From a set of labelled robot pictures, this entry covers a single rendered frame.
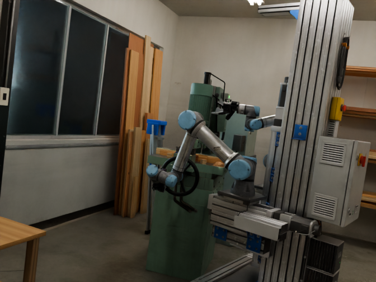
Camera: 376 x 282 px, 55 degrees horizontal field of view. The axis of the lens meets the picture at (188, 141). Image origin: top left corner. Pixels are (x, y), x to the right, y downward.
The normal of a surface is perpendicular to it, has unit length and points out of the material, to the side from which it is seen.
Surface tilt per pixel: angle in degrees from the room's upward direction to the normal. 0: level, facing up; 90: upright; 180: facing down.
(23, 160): 90
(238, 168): 94
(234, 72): 90
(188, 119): 86
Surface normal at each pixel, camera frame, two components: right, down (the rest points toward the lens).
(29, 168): 0.92, 0.14
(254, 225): -0.59, -0.03
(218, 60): -0.37, 0.01
